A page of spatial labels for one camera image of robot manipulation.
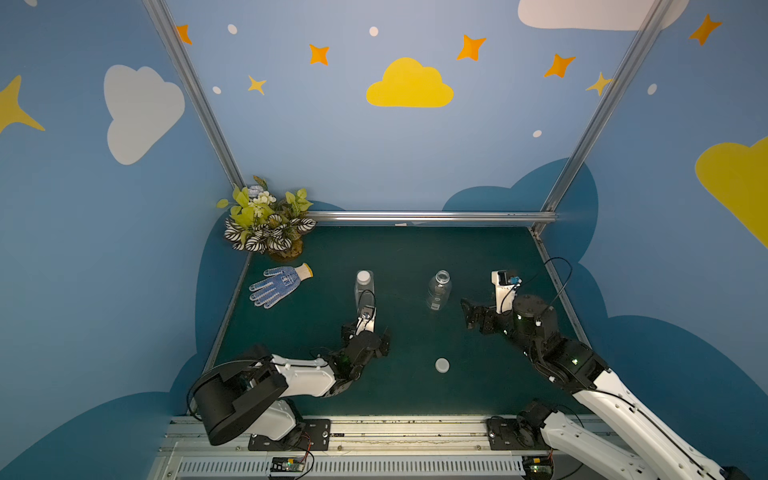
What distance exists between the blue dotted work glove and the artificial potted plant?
0.45 feet

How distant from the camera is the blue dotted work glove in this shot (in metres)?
1.01

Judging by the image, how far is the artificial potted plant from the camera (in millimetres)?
897
